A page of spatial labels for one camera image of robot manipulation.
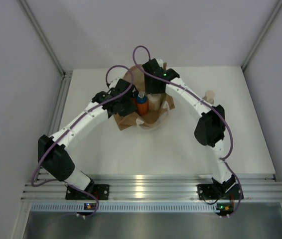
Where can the aluminium frame post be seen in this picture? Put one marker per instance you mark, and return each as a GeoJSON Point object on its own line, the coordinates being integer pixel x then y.
{"type": "Point", "coordinates": [267, 25]}
{"type": "Point", "coordinates": [41, 35]}

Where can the cream pump bottle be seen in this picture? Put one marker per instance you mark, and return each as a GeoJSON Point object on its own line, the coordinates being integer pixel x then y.
{"type": "Point", "coordinates": [154, 102]}

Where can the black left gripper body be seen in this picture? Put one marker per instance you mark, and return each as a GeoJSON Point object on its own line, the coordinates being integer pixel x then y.
{"type": "Point", "coordinates": [128, 107]}

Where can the perforated grey cable duct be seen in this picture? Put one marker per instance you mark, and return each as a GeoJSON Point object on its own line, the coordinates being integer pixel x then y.
{"type": "Point", "coordinates": [108, 207]}

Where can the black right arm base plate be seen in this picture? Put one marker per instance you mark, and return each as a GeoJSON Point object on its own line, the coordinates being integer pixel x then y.
{"type": "Point", "coordinates": [210, 192]}

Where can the left aluminium frame post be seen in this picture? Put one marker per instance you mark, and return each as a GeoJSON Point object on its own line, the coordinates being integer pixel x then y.
{"type": "Point", "coordinates": [41, 35]}

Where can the right aluminium frame post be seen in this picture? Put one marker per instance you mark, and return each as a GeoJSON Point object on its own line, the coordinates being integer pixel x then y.
{"type": "Point", "coordinates": [267, 25]}

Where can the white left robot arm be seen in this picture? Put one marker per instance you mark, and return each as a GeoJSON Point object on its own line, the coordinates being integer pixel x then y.
{"type": "Point", "coordinates": [54, 151]}

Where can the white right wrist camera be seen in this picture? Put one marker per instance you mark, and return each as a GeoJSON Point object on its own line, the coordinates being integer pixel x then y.
{"type": "Point", "coordinates": [160, 62]}

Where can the orange bottle blue cap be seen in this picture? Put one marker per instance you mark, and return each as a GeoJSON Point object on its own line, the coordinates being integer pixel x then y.
{"type": "Point", "coordinates": [141, 103]}

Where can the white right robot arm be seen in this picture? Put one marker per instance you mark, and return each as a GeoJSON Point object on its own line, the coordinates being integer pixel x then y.
{"type": "Point", "coordinates": [211, 130]}

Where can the beige round pump bottle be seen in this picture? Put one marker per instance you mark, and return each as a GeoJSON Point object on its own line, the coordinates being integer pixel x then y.
{"type": "Point", "coordinates": [209, 96]}

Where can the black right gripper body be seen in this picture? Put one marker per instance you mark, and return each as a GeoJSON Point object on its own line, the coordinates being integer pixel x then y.
{"type": "Point", "coordinates": [149, 87]}

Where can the aluminium mounting rail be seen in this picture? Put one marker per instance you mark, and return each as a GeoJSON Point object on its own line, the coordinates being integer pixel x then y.
{"type": "Point", "coordinates": [256, 188]}

